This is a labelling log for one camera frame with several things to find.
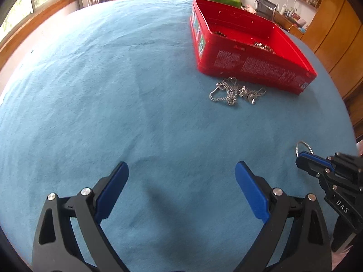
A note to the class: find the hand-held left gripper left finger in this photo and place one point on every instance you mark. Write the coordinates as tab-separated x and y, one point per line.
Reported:
112	189

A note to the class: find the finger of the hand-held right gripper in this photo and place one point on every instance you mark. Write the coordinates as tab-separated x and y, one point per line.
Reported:
313	160
307	167

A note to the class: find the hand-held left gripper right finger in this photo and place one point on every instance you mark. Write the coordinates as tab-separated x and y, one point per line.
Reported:
252	189

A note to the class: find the silver bangle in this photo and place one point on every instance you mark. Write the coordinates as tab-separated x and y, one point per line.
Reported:
297	147

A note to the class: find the red tin box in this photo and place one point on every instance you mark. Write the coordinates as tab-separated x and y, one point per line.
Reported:
255	68

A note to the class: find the silver jewelry piece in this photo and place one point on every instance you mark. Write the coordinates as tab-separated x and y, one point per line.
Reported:
262	46

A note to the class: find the wooden wardrobe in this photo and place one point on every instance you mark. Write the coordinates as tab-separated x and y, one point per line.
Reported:
337	25

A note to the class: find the cluttered wooden desk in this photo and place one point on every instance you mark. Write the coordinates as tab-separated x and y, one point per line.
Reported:
289	24

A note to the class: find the black metal chair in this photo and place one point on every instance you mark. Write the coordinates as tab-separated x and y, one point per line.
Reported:
265	7

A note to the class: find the wooden framed window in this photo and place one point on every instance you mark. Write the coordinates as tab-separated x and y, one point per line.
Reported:
28	14

